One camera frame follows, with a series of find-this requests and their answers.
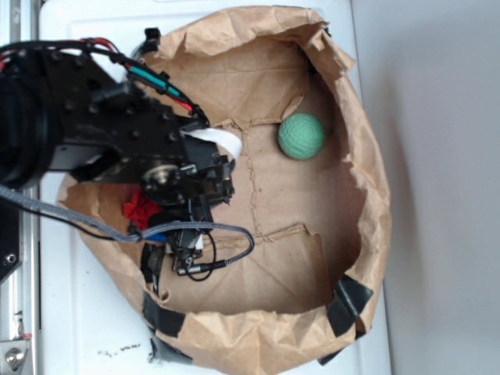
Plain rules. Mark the black octagonal mount plate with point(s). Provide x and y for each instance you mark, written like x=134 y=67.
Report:
x=9 y=241

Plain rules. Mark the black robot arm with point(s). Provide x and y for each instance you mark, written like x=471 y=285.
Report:
x=83 y=108

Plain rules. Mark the red paper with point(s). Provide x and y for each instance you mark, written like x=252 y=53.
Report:
x=139 y=209

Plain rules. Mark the brown paper bag tray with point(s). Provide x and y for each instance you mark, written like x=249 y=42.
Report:
x=322 y=226

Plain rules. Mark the green dimpled ball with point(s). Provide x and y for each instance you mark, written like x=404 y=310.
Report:
x=301 y=136

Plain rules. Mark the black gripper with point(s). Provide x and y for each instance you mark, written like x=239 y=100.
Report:
x=187 y=195

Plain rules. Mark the aluminium extrusion rail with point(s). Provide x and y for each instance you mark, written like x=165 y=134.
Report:
x=20 y=323

